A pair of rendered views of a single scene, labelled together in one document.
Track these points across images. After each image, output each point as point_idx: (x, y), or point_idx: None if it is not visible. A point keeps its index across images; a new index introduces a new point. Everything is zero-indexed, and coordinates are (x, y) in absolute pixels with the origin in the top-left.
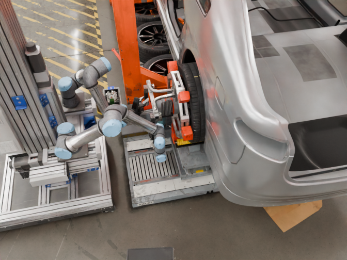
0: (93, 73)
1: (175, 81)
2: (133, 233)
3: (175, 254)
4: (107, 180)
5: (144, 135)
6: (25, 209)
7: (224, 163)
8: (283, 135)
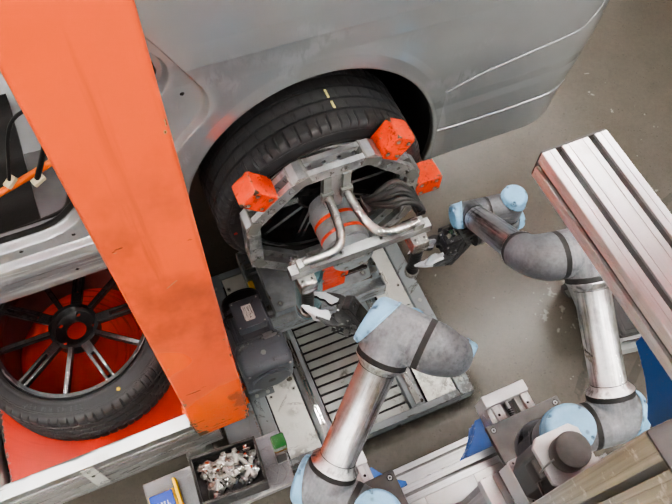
0: (450, 328)
1: (341, 162)
2: (528, 379)
3: (541, 289)
4: (458, 445)
5: (259, 412)
6: None
7: (559, 55)
8: None
